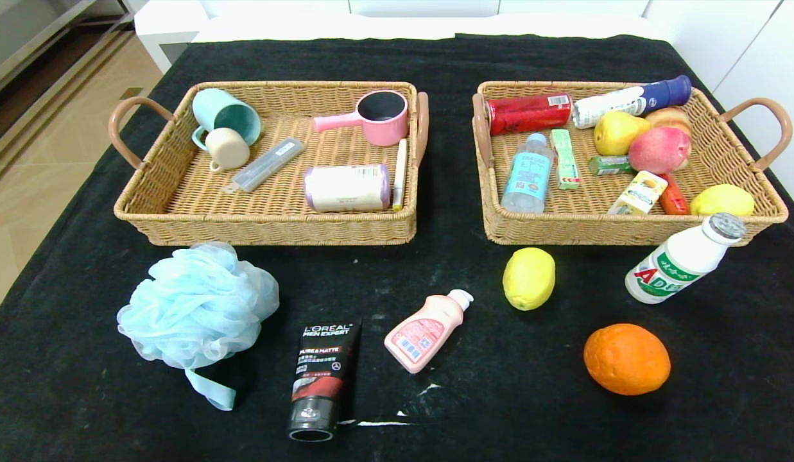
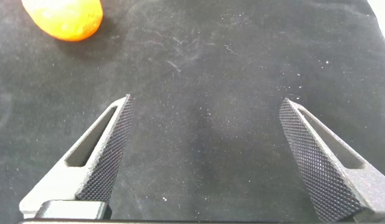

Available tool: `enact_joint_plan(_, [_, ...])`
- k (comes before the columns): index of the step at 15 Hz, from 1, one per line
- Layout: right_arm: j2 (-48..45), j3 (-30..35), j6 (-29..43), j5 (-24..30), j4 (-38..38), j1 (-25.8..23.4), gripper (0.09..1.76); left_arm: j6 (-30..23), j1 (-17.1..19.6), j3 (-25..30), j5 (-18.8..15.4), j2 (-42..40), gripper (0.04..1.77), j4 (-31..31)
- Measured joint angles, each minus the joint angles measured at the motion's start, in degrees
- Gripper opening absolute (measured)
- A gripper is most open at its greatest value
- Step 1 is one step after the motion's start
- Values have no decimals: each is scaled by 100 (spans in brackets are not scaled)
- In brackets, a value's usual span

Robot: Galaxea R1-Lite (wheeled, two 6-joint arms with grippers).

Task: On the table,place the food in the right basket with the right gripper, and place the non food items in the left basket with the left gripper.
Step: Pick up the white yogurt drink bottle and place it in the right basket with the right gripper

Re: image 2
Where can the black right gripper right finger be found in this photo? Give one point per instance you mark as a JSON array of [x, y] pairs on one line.
[[329, 180]]

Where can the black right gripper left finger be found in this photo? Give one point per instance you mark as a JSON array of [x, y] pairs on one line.
[[86, 174]]

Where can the orange fruit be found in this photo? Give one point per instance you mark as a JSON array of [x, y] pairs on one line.
[[64, 18]]

